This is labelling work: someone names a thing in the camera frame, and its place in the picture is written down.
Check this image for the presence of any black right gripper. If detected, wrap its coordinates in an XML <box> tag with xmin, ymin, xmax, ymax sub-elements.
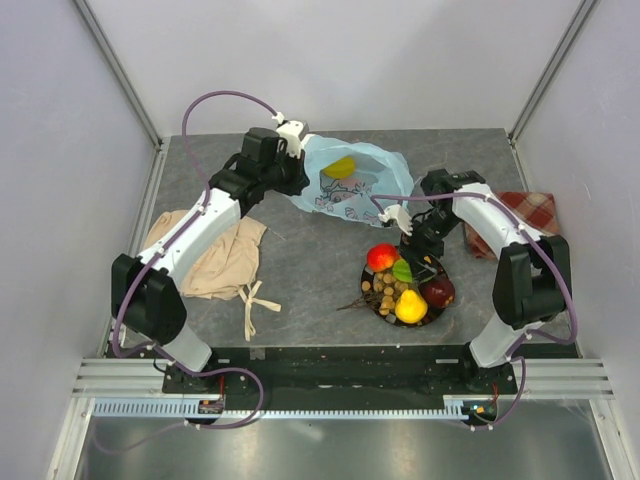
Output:
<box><xmin>397</xmin><ymin>210</ymin><xmax>463</xmax><ymax>285</ymax></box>

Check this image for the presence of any red yellow fake peach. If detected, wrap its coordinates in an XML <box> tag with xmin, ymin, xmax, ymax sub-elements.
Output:
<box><xmin>366</xmin><ymin>243</ymin><xmax>400</xmax><ymax>273</ymax></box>

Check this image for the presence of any dark red fake apple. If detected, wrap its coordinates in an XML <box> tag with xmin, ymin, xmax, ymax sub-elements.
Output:
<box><xmin>419</xmin><ymin>276</ymin><xmax>455</xmax><ymax>309</ymax></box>

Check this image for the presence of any yellow fake berry bunch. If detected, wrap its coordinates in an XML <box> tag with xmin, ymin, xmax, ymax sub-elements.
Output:
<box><xmin>338</xmin><ymin>272</ymin><xmax>409</xmax><ymax>317</ymax></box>

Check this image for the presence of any yellow fake pear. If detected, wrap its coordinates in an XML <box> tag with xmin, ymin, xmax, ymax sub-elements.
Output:
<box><xmin>394</xmin><ymin>289</ymin><xmax>428</xmax><ymax>325</ymax></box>

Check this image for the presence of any light blue plastic bag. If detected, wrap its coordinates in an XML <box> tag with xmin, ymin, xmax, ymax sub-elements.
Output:
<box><xmin>290</xmin><ymin>135</ymin><xmax>414</xmax><ymax>227</ymax></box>

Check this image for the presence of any yellow fake star fruit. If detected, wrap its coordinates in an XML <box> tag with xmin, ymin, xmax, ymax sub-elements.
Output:
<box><xmin>322</xmin><ymin>156</ymin><xmax>356</xmax><ymax>180</ymax></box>

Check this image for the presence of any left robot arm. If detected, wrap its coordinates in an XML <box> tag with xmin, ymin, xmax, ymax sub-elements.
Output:
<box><xmin>111</xmin><ymin>120</ymin><xmax>309</xmax><ymax>393</ymax></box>

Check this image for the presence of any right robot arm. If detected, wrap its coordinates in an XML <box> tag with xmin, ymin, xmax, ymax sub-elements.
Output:
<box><xmin>379</xmin><ymin>169</ymin><xmax>576</xmax><ymax>394</ymax></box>

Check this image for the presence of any dark rimmed beige plate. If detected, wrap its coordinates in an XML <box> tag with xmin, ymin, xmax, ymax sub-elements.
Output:
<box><xmin>355</xmin><ymin>256</ymin><xmax>456</xmax><ymax>328</ymax></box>

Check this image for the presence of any beige crumpled cloth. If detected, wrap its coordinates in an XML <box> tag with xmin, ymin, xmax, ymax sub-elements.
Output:
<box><xmin>142</xmin><ymin>209</ymin><xmax>282</xmax><ymax>342</ymax></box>

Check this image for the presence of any red plaid cloth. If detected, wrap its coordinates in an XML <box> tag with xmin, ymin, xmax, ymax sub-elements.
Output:
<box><xmin>463</xmin><ymin>191</ymin><xmax>560</xmax><ymax>260</ymax></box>

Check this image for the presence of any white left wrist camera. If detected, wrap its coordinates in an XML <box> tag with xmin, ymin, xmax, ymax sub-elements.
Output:
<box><xmin>272</xmin><ymin>111</ymin><xmax>309</xmax><ymax>159</ymax></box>

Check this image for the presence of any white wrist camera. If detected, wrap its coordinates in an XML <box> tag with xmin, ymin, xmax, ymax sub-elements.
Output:
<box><xmin>378</xmin><ymin>204</ymin><xmax>413</xmax><ymax>236</ymax></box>
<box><xmin>272</xmin><ymin>111</ymin><xmax>309</xmax><ymax>159</ymax></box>

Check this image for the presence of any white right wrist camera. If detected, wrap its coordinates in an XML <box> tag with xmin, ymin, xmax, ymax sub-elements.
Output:
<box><xmin>378</xmin><ymin>204</ymin><xmax>413</xmax><ymax>236</ymax></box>

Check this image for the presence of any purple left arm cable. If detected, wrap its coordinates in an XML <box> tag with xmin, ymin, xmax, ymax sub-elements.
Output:
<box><xmin>110</xmin><ymin>90</ymin><xmax>281</xmax><ymax>359</ymax></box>

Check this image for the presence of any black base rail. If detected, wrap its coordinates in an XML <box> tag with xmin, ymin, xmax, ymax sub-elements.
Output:
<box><xmin>162</xmin><ymin>342</ymin><xmax>526</xmax><ymax>401</ymax></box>

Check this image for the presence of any aluminium frame rail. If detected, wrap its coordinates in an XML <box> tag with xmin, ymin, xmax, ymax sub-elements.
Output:
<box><xmin>71</xmin><ymin>359</ymin><xmax>614</xmax><ymax>400</ymax></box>

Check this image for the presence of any white slotted cable duct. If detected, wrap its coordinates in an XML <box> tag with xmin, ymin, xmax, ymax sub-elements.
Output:
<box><xmin>92</xmin><ymin>396</ymin><xmax>489</xmax><ymax>420</ymax></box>

